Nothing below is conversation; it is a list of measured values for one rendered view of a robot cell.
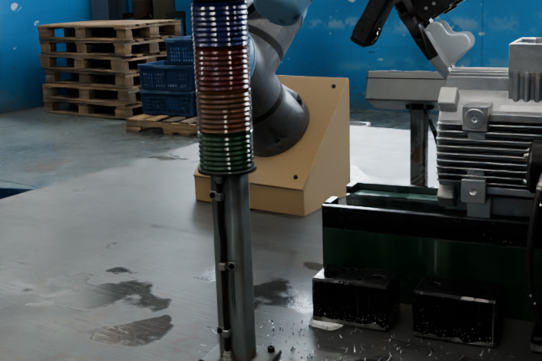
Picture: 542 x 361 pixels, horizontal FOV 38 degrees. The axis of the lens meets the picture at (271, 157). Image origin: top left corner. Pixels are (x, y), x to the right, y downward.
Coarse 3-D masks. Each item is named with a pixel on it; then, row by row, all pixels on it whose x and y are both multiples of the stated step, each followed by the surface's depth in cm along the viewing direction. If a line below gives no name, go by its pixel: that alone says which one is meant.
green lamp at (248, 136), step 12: (240, 132) 83; (204, 144) 83; (216, 144) 82; (228, 144) 82; (240, 144) 83; (252, 144) 85; (204, 156) 84; (216, 156) 83; (228, 156) 83; (240, 156) 83; (252, 156) 85; (204, 168) 84; (216, 168) 83; (228, 168) 83; (240, 168) 83
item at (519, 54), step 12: (516, 48) 95; (528, 48) 94; (540, 48) 94; (516, 60) 95; (528, 60) 94; (540, 60) 94; (516, 72) 95; (528, 72) 95; (540, 72) 94; (516, 84) 95; (528, 84) 95; (540, 84) 94; (516, 96) 96; (528, 96) 95; (540, 96) 95
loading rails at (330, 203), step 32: (352, 192) 117; (384, 192) 117; (416, 192) 116; (352, 224) 106; (384, 224) 104; (416, 224) 102; (448, 224) 101; (480, 224) 99; (512, 224) 97; (352, 256) 107; (384, 256) 105; (416, 256) 103; (448, 256) 102; (480, 256) 100; (512, 256) 98; (512, 288) 99
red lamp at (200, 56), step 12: (204, 48) 81; (216, 48) 80; (228, 48) 80; (240, 48) 81; (204, 60) 81; (216, 60) 80; (228, 60) 81; (240, 60) 81; (204, 72) 81; (216, 72) 81; (228, 72) 81; (240, 72) 82; (204, 84) 82; (216, 84) 81; (228, 84) 81; (240, 84) 82
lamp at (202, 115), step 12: (204, 96) 82; (216, 96) 81; (228, 96) 81; (240, 96) 82; (204, 108) 82; (216, 108) 82; (228, 108) 82; (240, 108) 82; (204, 120) 83; (216, 120) 82; (228, 120) 82; (240, 120) 82; (204, 132) 83; (216, 132) 82; (228, 132) 82
